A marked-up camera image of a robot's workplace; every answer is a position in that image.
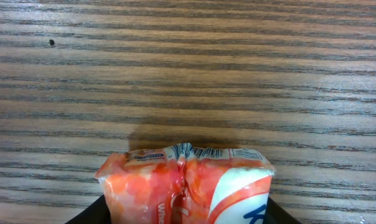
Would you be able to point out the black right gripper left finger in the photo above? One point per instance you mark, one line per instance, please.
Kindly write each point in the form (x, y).
(96, 213)

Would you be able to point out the red snack packet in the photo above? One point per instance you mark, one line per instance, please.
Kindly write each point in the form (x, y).
(186, 184)

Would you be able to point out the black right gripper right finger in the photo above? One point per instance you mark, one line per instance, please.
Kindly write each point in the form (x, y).
(277, 215)

